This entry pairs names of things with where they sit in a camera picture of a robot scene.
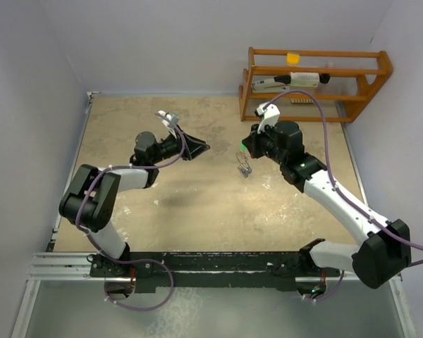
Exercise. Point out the wooden rack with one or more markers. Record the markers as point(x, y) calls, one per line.
point(356, 77)

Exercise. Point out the small black object on rack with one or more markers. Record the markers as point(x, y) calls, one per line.
point(324, 78)

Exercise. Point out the white stapler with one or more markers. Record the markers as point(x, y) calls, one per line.
point(276, 84)

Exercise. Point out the yellow block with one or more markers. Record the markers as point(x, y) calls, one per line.
point(292, 59)

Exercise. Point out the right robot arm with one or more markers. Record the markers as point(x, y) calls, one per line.
point(380, 251)

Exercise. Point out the white box with red label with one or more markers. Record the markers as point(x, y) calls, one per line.
point(306, 80)

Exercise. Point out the strip of staples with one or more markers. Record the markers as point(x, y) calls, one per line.
point(301, 101)

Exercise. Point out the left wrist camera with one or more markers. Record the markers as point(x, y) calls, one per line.
point(170, 120)

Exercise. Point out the large silver keyring with clips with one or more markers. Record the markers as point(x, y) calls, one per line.
point(243, 163)

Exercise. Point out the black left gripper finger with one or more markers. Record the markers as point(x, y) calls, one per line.
point(195, 144)
point(194, 153)

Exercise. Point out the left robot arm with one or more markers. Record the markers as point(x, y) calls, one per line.
point(89, 200)

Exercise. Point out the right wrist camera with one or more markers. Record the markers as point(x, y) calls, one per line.
point(268, 114)

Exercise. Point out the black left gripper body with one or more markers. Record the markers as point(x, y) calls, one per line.
point(175, 145)

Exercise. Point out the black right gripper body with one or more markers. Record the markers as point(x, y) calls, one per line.
point(262, 143)

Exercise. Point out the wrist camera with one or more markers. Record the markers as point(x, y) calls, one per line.
point(268, 114)
point(170, 120)

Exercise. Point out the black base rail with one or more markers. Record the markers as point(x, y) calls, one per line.
point(279, 270)

